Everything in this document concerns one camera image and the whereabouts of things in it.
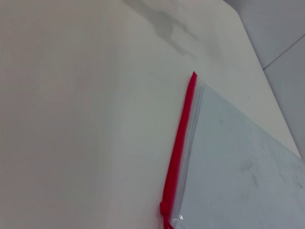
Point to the clear document bag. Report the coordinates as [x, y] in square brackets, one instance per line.
[176, 152]

